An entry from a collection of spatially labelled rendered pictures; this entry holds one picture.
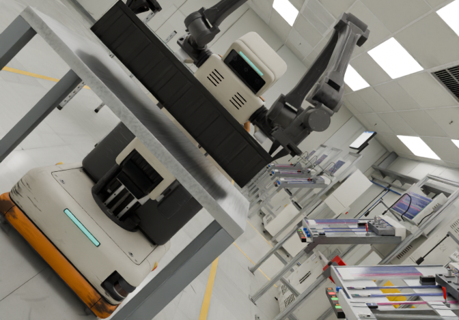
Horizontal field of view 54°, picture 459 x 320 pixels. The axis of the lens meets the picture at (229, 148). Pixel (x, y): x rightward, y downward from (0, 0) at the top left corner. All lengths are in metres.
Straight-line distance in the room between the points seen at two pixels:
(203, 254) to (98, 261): 0.85
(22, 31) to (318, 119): 0.72
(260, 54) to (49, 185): 0.94
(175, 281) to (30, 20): 0.67
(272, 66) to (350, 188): 5.56
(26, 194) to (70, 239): 0.24
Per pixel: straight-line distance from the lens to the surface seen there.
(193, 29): 1.68
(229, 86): 1.73
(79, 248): 1.83
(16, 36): 1.15
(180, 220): 2.04
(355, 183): 7.15
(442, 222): 4.10
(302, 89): 1.61
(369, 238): 3.89
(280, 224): 7.09
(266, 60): 1.70
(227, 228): 1.00
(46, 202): 1.85
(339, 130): 11.24
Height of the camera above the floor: 0.96
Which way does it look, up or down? 4 degrees down
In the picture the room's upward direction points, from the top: 46 degrees clockwise
